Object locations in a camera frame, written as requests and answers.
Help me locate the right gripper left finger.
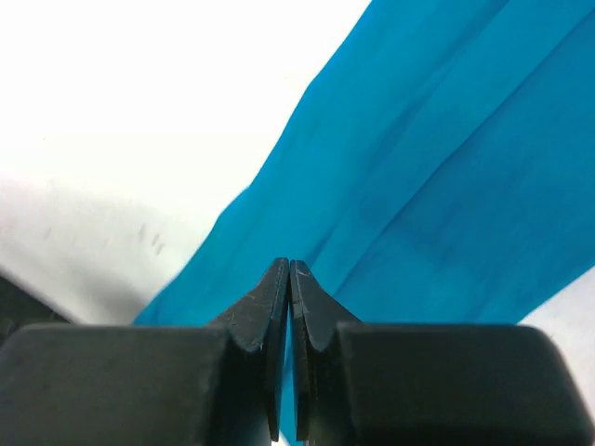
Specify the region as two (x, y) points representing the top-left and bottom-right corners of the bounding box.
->
(1, 258), (289, 445)

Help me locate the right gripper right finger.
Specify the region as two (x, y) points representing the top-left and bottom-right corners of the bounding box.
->
(290, 261), (594, 445)

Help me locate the teal blue t shirt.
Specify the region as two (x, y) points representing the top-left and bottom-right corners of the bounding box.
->
(137, 1), (594, 445)

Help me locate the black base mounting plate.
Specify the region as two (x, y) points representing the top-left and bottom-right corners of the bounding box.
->
(1, 272), (73, 346)

